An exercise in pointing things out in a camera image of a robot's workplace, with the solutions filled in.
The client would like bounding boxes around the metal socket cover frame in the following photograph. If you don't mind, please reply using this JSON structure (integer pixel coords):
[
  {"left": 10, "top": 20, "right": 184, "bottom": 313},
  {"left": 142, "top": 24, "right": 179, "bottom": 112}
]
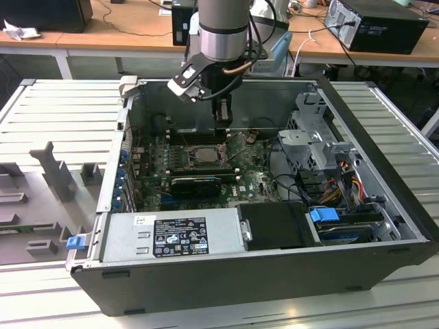
[{"left": 219, "top": 132, "right": 230, "bottom": 165}]

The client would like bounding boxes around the CPU with silver top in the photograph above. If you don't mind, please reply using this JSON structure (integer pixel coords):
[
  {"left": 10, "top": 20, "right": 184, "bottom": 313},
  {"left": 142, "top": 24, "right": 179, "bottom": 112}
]
[{"left": 195, "top": 147, "right": 222, "bottom": 162}]

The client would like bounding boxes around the CPU socket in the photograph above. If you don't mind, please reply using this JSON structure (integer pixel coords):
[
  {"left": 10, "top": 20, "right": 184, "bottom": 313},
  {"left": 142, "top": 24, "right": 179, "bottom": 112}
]
[{"left": 188, "top": 143, "right": 233, "bottom": 169}]

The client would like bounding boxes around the black plastic bay cover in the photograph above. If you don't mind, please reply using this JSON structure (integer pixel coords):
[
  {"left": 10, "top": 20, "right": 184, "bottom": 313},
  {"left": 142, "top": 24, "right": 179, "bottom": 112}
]
[{"left": 236, "top": 201, "right": 325, "bottom": 252}]

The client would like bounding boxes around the small black box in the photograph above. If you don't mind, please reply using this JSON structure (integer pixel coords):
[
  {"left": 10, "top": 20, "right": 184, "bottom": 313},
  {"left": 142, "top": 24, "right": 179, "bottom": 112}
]
[{"left": 171, "top": 0, "right": 199, "bottom": 47}]

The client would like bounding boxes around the silver perforated drive cage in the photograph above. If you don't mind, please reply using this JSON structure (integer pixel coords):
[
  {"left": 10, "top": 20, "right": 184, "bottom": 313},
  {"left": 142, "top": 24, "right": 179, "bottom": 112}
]
[{"left": 276, "top": 90, "right": 365, "bottom": 179}]

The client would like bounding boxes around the grey plastic case latch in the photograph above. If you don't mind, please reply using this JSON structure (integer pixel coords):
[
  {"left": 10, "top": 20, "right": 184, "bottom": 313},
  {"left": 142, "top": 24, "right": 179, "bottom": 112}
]
[{"left": 118, "top": 75, "right": 139, "bottom": 102}]

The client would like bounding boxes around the green motherboard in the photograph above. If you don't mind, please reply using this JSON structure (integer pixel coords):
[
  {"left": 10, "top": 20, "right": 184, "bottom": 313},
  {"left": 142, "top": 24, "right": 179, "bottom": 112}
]
[{"left": 132, "top": 132, "right": 285, "bottom": 212}]

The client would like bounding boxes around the black graphics card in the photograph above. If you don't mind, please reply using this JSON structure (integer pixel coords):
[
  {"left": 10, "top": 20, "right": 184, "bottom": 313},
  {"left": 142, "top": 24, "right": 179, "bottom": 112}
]
[{"left": 170, "top": 176, "right": 223, "bottom": 199}]

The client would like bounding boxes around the blue disk carrier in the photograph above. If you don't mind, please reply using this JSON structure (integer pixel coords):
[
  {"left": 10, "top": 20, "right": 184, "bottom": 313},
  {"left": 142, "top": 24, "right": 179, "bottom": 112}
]
[{"left": 308, "top": 208, "right": 340, "bottom": 226}]

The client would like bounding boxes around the black PC tower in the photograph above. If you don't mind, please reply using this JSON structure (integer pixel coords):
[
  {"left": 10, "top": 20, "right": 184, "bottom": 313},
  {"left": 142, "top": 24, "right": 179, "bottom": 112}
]
[{"left": 324, "top": 0, "right": 430, "bottom": 56}]

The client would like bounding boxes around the silver power supply with label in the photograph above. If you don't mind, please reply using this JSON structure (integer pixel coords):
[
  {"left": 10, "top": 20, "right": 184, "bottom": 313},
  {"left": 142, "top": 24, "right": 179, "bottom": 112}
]
[{"left": 98, "top": 208, "right": 246, "bottom": 265}]

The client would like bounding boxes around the black monitor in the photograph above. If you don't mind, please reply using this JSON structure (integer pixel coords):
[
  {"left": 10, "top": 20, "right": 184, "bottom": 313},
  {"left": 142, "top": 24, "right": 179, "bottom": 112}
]
[{"left": 0, "top": 0, "right": 94, "bottom": 34}]

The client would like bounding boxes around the hard disk drive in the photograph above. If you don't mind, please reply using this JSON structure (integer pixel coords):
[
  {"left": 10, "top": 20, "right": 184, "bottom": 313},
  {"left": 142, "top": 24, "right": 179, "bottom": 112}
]
[{"left": 317, "top": 221, "right": 377, "bottom": 246}]

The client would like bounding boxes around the black and silver PC case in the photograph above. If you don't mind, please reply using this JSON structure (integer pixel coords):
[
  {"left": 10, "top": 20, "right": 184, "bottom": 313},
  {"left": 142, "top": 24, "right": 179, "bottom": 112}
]
[{"left": 64, "top": 75, "right": 439, "bottom": 318}]

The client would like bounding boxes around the crumpled white paper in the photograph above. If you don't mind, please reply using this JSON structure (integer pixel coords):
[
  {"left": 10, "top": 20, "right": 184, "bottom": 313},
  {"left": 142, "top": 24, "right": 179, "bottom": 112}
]
[{"left": 2, "top": 19, "right": 42, "bottom": 42}]

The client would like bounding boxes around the grey parts rack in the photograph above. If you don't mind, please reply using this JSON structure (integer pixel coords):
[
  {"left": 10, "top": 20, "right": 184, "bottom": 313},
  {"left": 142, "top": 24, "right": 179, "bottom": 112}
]
[{"left": 0, "top": 140, "right": 108, "bottom": 265}]

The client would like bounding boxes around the green RAM stick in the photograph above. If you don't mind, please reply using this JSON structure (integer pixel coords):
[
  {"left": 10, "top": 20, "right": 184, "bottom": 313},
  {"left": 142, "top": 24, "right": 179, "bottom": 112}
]
[{"left": 0, "top": 223, "right": 35, "bottom": 236}]

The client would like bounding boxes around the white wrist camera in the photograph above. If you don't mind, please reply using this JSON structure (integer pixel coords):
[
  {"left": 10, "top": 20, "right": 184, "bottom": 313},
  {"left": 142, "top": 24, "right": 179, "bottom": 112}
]
[{"left": 167, "top": 54, "right": 209, "bottom": 103}]

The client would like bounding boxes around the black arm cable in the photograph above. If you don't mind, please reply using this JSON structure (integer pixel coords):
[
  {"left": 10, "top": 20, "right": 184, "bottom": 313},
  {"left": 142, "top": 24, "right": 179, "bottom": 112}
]
[{"left": 197, "top": 12, "right": 270, "bottom": 103}]

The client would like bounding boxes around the white cable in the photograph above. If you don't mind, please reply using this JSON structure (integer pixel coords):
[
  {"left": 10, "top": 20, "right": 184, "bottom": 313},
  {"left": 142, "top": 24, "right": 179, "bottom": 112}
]
[{"left": 292, "top": 29, "right": 318, "bottom": 77}]

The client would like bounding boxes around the wooden desk with white frame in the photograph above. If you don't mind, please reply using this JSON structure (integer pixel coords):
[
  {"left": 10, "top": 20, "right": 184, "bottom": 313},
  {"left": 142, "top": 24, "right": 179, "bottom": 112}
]
[
  {"left": 286, "top": 0, "right": 439, "bottom": 69},
  {"left": 0, "top": 0, "right": 292, "bottom": 80}
]

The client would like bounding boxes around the yellow red wire bundle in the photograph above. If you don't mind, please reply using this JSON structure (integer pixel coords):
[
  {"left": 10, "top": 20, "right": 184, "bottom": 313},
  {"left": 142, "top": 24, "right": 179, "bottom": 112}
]
[{"left": 320, "top": 164, "right": 365, "bottom": 204}]

